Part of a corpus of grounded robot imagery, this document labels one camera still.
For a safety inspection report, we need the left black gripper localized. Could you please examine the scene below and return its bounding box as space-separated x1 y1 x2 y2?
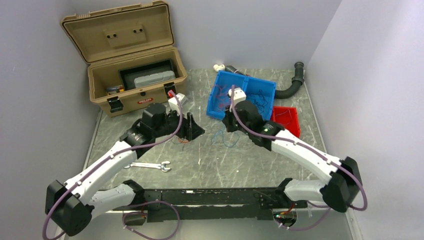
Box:
153 106 205 141

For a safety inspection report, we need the black wire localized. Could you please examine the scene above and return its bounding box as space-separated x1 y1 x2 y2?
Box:
248 89 271 115

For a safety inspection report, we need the blue wire bundle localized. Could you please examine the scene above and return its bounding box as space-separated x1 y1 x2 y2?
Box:
211 129 241 149

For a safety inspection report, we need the orange wire bundle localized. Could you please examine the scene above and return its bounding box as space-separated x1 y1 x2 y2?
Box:
211 84 233 112

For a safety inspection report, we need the red plastic bin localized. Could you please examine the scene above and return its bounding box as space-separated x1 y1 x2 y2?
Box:
271 106 301 138

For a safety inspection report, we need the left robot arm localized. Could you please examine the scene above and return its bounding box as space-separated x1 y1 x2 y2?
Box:
45 103 205 237

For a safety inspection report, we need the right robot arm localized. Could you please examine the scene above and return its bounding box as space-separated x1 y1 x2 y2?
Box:
222 100 368 213

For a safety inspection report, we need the blue double plastic bin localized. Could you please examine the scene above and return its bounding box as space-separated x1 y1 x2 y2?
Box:
206 71 277 120

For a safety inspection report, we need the silver open-end wrench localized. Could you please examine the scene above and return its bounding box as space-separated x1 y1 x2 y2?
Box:
124 161 172 173

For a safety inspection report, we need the small grey motor part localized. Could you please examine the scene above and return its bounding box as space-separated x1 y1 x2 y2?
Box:
225 65 246 76

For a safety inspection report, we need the white pipe fitting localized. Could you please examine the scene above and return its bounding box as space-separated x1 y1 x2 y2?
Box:
213 64 226 73

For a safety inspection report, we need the grey case in toolbox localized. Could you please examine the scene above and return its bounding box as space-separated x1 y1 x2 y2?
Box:
133 70 175 88

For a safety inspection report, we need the black tray in toolbox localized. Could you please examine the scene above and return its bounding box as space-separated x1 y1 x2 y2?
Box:
118 59 178 91

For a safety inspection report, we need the yellow black tool in toolbox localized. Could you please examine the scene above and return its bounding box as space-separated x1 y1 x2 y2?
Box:
106 85 125 95

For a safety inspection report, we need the tan plastic toolbox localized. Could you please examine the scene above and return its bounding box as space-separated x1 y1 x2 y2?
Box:
61 0 188 117

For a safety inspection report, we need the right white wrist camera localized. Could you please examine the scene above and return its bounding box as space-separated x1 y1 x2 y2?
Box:
227 87 247 106

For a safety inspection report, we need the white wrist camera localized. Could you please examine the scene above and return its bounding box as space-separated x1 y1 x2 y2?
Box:
168 92 188 115
227 87 247 106

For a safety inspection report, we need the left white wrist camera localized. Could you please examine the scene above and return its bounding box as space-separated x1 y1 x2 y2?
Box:
168 92 188 115

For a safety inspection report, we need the black corrugated hose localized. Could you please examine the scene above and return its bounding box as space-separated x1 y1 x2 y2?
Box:
274 61 305 100

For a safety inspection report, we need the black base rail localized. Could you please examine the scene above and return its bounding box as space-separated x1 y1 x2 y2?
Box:
114 187 308 223

